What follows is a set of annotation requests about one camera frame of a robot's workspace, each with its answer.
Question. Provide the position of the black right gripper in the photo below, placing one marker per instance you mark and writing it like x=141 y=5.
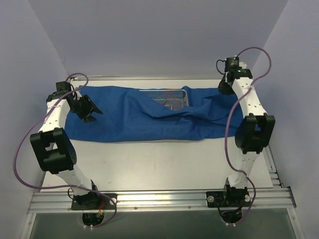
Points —
x=223 y=87

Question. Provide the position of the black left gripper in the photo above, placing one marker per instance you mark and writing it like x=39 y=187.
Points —
x=86 y=107

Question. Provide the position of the blue surgical cloth wrap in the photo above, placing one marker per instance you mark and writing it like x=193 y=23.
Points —
x=130 y=115

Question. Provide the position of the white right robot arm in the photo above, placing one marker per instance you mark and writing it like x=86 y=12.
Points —
x=232 y=72

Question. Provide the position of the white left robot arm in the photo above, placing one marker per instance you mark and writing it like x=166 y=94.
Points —
x=53 y=148

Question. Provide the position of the steel mesh instrument tray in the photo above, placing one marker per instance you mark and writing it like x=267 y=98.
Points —
x=159 y=95

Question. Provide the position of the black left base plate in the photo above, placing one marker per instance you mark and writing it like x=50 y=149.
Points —
x=93 y=201

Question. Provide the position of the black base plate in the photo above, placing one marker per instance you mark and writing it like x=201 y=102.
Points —
x=223 y=199
x=93 y=201

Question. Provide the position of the aluminium right side rail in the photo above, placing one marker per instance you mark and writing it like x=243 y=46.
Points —
x=271 y=164

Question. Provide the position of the aluminium rail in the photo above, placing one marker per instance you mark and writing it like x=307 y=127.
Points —
x=271 y=164
x=158 y=201

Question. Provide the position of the aluminium front rail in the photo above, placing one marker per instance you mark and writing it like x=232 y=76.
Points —
x=158 y=201

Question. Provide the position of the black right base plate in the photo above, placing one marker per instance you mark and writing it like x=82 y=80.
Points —
x=223 y=199

